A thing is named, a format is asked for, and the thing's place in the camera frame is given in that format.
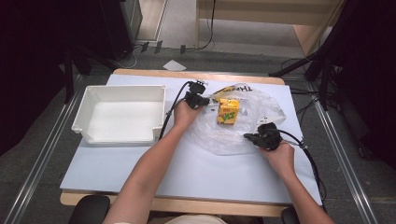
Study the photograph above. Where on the clear plastic bag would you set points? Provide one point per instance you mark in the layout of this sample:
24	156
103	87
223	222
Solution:
224	137

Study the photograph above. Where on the black metal stand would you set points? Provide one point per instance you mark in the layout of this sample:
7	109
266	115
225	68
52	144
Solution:
325	81
70	74

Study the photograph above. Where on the yellow drink carton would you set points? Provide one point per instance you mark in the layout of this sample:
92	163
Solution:
228	111

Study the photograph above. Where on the white plastic bin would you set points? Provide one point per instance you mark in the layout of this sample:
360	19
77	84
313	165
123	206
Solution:
121	118

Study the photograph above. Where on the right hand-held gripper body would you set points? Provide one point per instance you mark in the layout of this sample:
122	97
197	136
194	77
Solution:
270	136

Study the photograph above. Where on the person's left hand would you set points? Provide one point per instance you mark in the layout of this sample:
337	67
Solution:
183	115

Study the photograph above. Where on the black chair armrest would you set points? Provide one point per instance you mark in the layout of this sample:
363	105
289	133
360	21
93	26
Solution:
289	216
90	210

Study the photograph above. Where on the dark cabinet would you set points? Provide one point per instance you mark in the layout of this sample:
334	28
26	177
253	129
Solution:
121	28

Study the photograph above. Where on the person's light clothing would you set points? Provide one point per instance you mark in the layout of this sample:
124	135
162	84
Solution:
196	219

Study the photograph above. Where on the light wooden desk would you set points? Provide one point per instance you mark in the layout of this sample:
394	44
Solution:
267	12

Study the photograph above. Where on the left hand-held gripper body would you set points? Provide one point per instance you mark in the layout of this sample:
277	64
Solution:
195	93

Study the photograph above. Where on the person's right hand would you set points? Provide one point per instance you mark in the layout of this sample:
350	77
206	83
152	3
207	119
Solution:
281	158

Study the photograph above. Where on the metal floor rail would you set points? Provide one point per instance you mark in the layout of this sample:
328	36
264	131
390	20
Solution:
345	161
40	161

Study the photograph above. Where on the white paper sheet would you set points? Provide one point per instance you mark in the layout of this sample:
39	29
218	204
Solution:
174	65

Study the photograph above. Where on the wooden table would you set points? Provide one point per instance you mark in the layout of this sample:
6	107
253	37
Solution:
199	76

